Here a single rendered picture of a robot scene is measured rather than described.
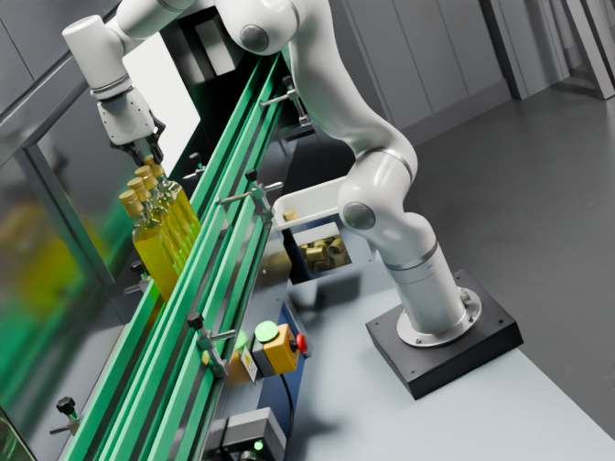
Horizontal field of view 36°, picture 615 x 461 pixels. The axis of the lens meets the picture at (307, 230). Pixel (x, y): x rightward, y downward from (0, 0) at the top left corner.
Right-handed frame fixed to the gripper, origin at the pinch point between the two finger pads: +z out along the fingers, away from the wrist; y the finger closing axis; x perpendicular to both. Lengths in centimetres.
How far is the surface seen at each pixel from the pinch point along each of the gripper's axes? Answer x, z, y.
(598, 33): 283, 105, 112
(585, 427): -46, 58, 73
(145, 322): -30.0, 22.8, -3.0
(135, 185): -13.1, 0.6, 0.7
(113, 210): -3.3, 8.0, -12.1
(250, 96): 96, 23, -4
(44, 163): -17.6, -11.3, -12.7
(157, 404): -56, 25, 6
